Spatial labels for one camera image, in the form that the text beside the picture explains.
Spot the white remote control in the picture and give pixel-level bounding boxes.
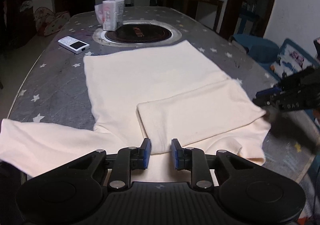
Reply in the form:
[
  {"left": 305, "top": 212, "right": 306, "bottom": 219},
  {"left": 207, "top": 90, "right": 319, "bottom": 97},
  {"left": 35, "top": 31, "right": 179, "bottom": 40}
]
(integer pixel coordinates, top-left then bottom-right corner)
[{"left": 57, "top": 36, "right": 90, "bottom": 55}]

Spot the cream sweatshirt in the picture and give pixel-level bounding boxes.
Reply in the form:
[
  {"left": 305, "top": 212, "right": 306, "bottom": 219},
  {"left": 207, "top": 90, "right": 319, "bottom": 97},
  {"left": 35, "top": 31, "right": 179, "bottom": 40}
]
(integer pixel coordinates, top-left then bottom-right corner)
[{"left": 1, "top": 41, "right": 271, "bottom": 182}]

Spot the grey star-patterned table cover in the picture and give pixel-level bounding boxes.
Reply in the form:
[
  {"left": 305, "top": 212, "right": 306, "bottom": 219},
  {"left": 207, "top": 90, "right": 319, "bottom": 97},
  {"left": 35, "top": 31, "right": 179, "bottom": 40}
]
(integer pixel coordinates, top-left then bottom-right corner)
[{"left": 9, "top": 7, "right": 319, "bottom": 182}]

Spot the polka dot play tent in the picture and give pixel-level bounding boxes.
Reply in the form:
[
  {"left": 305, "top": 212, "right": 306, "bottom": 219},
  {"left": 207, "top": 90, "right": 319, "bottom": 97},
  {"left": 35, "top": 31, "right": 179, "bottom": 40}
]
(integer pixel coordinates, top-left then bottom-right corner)
[{"left": 34, "top": 7, "right": 71, "bottom": 36}]

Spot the blue sofa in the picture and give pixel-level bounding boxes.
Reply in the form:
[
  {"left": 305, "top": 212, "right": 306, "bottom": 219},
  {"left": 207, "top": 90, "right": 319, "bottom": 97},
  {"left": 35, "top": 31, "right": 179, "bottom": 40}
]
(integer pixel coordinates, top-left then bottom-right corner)
[{"left": 229, "top": 34, "right": 320, "bottom": 225}]

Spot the dark wooden side table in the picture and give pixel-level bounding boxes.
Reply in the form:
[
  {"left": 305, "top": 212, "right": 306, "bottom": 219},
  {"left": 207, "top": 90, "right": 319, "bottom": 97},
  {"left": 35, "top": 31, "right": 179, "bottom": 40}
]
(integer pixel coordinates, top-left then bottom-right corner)
[{"left": 183, "top": 0, "right": 224, "bottom": 31}]

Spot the round black induction cooktop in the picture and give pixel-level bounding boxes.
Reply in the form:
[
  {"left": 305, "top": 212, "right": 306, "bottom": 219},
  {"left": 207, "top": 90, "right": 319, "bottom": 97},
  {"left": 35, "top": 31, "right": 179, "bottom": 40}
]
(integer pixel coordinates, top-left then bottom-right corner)
[{"left": 92, "top": 20, "right": 182, "bottom": 47}]

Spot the butterfly patterned cushion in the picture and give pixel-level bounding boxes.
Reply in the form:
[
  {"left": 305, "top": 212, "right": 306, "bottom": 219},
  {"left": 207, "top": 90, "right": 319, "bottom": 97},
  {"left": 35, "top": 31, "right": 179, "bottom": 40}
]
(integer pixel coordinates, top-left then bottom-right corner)
[{"left": 270, "top": 39, "right": 319, "bottom": 79}]

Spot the tissue paper pack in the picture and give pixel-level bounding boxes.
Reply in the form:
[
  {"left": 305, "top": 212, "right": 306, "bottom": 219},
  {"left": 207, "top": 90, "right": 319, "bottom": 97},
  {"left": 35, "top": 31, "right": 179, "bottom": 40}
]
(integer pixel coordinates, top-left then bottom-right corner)
[{"left": 94, "top": 0, "right": 125, "bottom": 31}]

